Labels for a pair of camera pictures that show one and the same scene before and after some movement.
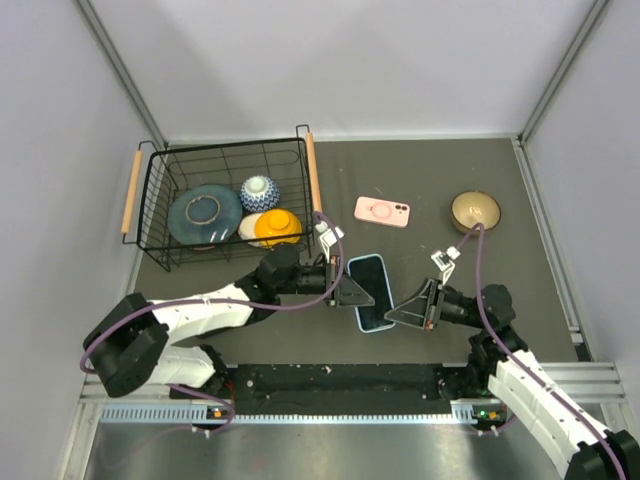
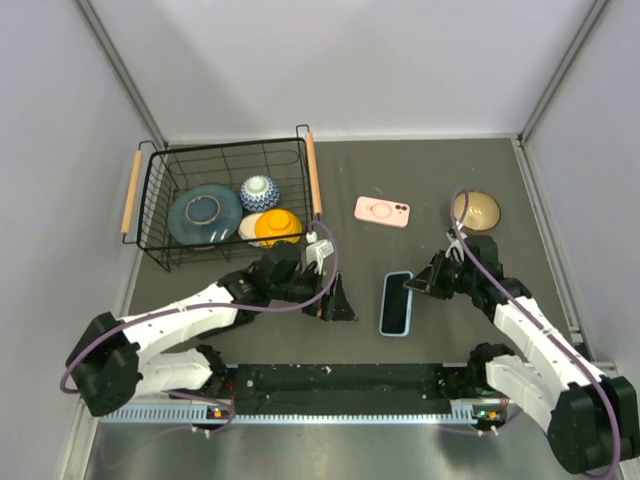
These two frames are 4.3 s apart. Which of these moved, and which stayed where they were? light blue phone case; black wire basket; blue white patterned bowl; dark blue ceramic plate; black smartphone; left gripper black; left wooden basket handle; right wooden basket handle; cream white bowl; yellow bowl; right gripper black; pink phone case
Moved: black smartphone; right gripper black; light blue phone case; left gripper black
Stayed: black wire basket; cream white bowl; pink phone case; dark blue ceramic plate; blue white patterned bowl; yellow bowl; left wooden basket handle; right wooden basket handle
